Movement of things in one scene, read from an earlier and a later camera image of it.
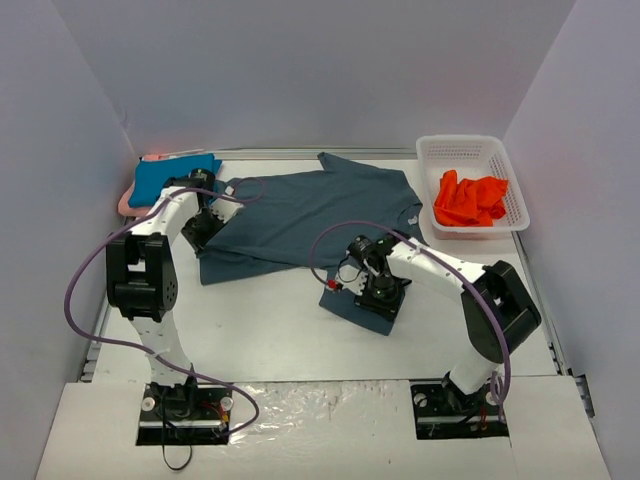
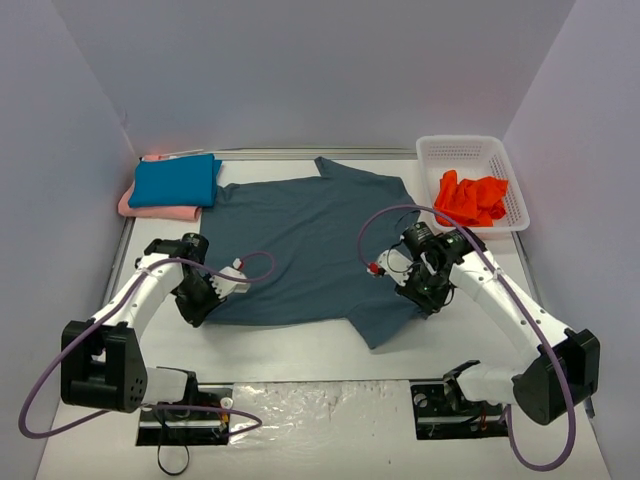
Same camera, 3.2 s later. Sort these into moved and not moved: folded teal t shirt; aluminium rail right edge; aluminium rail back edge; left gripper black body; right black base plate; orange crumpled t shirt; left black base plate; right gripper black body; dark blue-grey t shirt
Moved: right gripper black body; left gripper black body; dark blue-grey t shirt
Not moved: aluminium rail back edge; orange crumpled t shirt; aluminium rail right edge; folded teal t shirt; right black base plate; left black base plate
